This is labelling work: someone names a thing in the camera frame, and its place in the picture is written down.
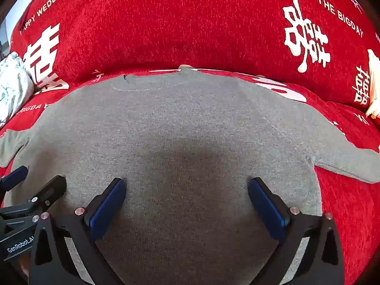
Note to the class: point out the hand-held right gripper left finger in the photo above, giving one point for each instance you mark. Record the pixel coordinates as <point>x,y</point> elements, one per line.
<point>107,204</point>

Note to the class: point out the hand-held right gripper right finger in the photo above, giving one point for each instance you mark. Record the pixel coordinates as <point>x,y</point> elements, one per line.
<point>267,210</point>

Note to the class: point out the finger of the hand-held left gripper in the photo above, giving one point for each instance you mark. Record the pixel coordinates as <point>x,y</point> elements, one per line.
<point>50,190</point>
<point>14,178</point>

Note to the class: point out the grey knit sweater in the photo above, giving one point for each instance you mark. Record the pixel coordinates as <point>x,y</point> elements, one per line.
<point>190,124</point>

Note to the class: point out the white floral cloth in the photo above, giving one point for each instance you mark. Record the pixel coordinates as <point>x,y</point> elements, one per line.
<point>13,89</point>

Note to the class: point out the cream patterned cloth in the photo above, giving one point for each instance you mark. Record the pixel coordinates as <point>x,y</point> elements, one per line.
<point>374,89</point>

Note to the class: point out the red printed blanket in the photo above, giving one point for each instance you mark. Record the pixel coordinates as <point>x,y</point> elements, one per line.
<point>178,20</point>

